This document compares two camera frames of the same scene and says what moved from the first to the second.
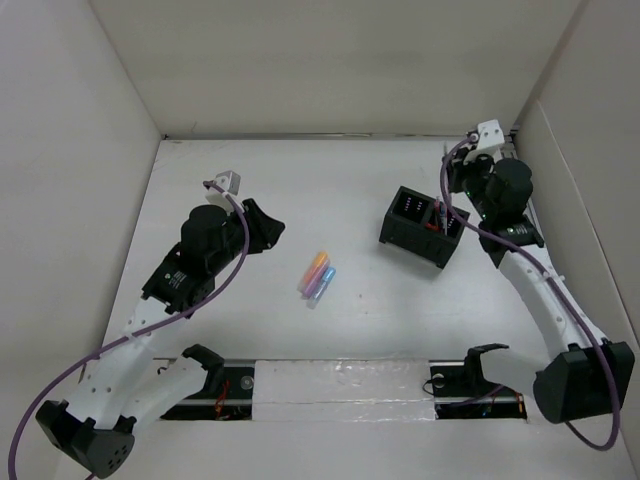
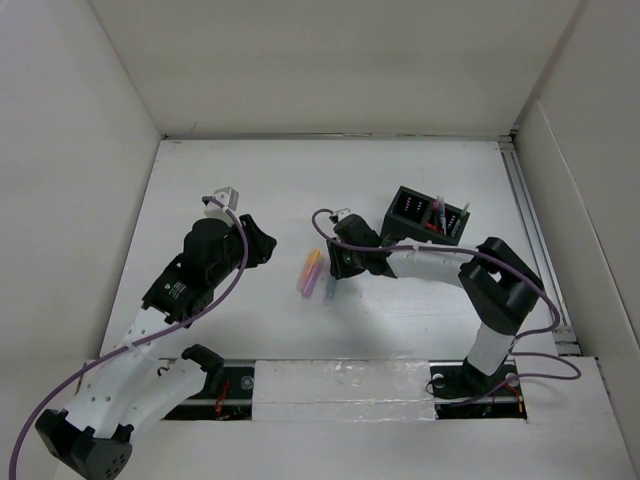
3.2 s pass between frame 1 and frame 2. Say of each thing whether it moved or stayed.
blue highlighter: moved
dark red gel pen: stayed
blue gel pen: stayed
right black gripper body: moved
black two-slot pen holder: stayed
